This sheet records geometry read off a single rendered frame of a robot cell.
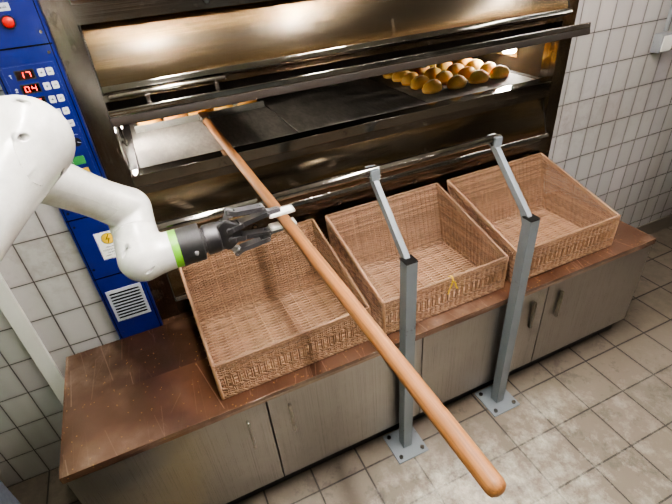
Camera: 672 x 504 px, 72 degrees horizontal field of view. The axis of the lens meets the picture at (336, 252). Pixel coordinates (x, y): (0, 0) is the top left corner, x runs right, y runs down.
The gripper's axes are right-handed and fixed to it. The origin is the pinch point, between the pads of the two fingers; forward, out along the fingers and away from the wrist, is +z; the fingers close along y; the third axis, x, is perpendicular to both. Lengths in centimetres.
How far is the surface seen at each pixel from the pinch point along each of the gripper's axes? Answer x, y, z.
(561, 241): -3, 48, 113
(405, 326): 6, 49, 34
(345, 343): -5, 58, 17
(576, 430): 33, 119, 102
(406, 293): 6.4, 35.0, 34.1
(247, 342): -24, 60, -13
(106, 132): -55, -14, -35
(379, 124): -53, 3, 59
